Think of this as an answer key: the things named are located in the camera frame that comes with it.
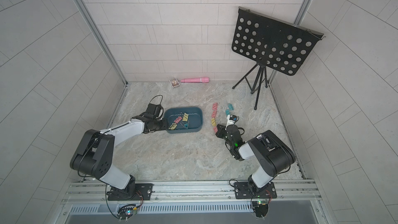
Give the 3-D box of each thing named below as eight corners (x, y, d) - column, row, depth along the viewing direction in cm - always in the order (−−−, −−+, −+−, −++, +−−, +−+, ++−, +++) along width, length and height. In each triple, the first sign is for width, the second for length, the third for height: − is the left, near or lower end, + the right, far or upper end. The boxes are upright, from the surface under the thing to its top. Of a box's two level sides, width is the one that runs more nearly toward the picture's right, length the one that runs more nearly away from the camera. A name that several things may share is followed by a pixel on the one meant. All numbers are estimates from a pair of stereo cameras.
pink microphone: (181, 82, 120) (180, 79, 117) (181, 80, 121) (181, 76, 119) (209, 82, 120) (209, 79, 117) (209, 80, 122) (209, 77, 119)
